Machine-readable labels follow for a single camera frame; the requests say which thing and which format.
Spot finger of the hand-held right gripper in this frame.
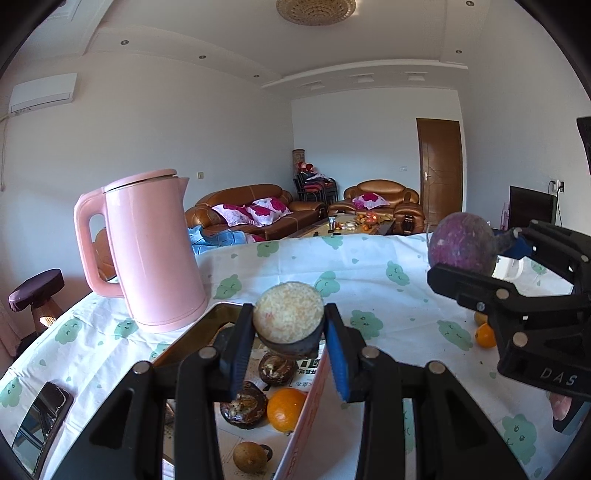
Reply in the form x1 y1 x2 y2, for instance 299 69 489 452
427 264 578 347
494 220 591 296

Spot pink floral pillow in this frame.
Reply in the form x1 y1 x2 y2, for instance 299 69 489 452
211 203 256 227
352 193 389 210
245 196 294 227

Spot blue checked cloth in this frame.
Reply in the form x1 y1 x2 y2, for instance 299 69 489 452
187 225 252 256

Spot black television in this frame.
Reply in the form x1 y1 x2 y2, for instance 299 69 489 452
508 185 555 230

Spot white printed mug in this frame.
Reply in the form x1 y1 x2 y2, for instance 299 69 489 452
496 256 525 282

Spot brown wrinkled fruit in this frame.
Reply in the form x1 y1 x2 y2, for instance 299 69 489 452
219 393 269 430
257 352 298 387

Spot dark padded stool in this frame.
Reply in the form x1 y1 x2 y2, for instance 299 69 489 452
8 268 65 330

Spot purple round fruit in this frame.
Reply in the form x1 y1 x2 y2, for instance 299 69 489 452
427 211 498 278

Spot wooden chair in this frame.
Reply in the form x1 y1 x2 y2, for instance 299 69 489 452
92 228 122 282

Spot white air conditioner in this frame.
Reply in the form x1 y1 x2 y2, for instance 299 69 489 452
8 73 78 114

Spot yellow-brown round fruit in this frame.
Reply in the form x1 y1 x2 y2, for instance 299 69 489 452
232 440 269 474

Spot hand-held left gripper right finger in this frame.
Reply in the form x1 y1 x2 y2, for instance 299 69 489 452
323 302 527 480

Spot brown leather sofa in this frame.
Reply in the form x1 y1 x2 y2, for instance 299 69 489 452
185 184 331 241

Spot metal tray with pink rim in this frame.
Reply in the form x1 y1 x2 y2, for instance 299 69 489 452
150 301 333 480

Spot pink electric kettle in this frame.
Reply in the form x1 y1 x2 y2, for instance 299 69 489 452
74 168 209 330

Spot round ceiling lamp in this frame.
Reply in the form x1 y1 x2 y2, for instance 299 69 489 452
276 0 357 14

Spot brown wooden door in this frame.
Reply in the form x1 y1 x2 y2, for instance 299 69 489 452
416 117 464 227

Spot halved dark fruit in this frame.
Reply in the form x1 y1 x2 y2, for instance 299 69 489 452
252 281 325 356

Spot cluttered coffee table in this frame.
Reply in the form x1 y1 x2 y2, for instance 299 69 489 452
288 210 398 238

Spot person's right hand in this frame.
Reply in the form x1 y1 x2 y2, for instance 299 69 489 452
551 392 575 422

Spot black smartphone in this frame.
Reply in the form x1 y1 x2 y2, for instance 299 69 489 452
10 381 75 478

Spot large orange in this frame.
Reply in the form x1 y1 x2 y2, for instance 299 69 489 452
475 323 498 349

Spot stacked chairs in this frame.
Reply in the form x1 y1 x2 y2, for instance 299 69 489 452
295 171 340 206

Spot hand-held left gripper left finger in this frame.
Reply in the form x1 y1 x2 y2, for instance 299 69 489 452
51 302 254 480

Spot brown leather armchair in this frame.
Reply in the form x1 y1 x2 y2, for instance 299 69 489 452
329 180 426 232

